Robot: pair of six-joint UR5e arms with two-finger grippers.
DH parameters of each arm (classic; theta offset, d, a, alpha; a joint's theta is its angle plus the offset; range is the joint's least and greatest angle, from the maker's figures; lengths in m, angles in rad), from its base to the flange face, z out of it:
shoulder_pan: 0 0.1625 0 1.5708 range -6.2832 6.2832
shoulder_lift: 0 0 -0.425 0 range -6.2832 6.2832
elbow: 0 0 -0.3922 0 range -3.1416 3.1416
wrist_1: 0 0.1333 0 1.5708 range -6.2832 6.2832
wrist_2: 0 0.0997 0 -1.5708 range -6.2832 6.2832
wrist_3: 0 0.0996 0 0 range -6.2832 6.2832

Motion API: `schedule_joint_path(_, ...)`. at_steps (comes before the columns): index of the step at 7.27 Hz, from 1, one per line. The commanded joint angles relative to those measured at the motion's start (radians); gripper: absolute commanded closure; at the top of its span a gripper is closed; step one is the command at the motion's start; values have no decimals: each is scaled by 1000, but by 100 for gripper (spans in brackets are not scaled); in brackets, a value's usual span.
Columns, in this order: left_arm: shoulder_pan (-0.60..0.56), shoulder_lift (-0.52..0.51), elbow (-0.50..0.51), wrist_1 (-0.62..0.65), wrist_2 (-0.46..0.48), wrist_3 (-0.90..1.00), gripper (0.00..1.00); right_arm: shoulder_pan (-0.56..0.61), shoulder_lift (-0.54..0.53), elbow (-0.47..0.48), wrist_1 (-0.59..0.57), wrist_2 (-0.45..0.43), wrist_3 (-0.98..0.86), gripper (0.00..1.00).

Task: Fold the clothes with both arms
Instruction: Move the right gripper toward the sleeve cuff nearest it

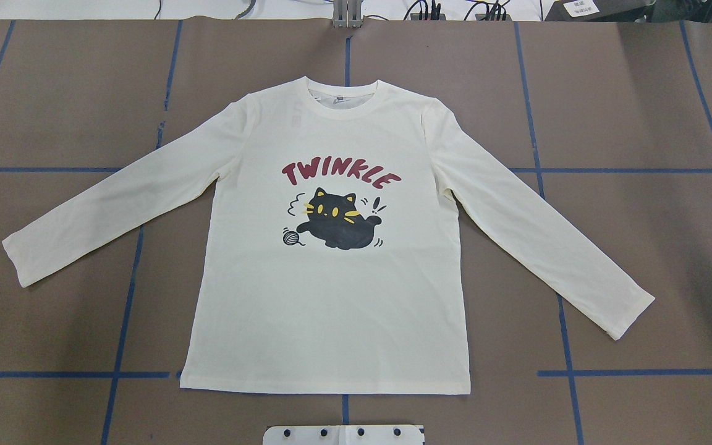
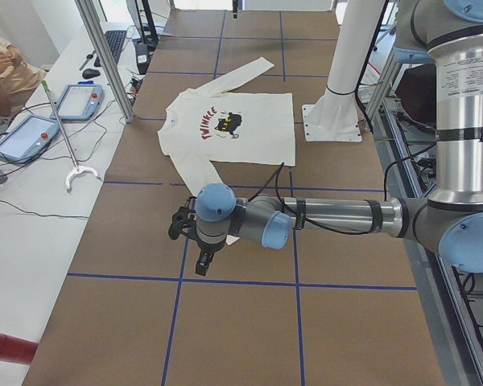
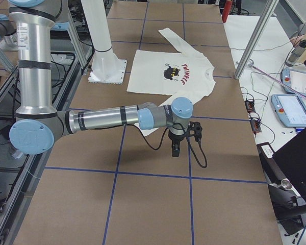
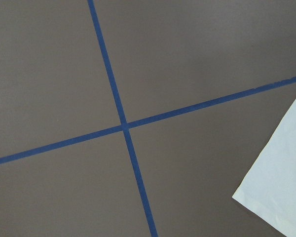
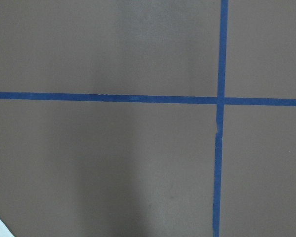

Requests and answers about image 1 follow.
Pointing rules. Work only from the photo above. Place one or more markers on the cream long-sleeve cat shirt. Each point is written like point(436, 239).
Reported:
point(333, 259)

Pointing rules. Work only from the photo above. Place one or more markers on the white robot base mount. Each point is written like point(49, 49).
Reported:
point(345, 434)

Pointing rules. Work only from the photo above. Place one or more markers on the dark box with white label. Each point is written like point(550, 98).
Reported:
point(598, 11)

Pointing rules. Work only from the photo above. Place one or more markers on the grey metal camera post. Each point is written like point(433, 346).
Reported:
point(347, 13)

